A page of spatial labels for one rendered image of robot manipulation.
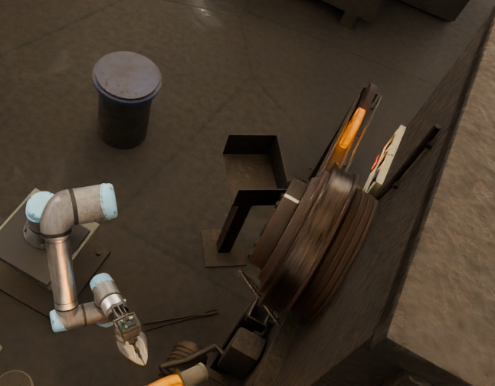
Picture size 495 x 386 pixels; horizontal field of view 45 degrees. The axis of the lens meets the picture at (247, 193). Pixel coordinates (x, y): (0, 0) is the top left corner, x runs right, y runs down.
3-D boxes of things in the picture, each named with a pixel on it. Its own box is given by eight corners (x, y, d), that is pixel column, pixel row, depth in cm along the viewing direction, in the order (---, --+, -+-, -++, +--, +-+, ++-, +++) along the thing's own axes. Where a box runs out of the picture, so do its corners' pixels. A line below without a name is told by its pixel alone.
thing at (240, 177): (238, 219, 302) (277, 134, 243) (247, 266, 289) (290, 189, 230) (198, 220, 296) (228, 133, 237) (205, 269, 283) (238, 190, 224)
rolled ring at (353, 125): (336, 148, 267) (342, 152, 267) (342, 142, 249) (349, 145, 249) (354, 112, 268) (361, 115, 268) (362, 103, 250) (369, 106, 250)
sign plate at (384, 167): (382, 159, 203) (406, 127, 189) (358, 214, 189) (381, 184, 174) (376, 155, 203) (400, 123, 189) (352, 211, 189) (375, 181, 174)
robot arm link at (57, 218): (34, 201, 179) (54, 341, 195) (71, 195, 183) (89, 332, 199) (30, 190, 189) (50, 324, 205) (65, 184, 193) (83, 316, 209)
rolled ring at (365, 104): (366, 98, 257) (373, 101, 257) (373, 75, 270) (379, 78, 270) (349, 128, 271) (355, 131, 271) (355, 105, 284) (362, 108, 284)
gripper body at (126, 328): (119, 335, 181) (104, 306, 189) (121, 351, 187) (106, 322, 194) (142, 325, 185) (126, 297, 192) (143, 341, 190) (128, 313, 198)
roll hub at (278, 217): (289, 215, 193) (317, 167, 170) (253, 284, 177) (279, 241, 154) (273, 207, 193) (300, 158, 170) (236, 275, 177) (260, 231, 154)
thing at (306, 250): (318, 223, 205) (373, 142, 167) (262, 338, 179) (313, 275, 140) (301, 214, 206) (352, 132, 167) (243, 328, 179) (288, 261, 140)
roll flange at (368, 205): (343, 237, 205) (404, 159, 166) (291, 354, 178) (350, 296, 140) (318, 223, 205) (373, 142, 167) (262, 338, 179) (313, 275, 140)
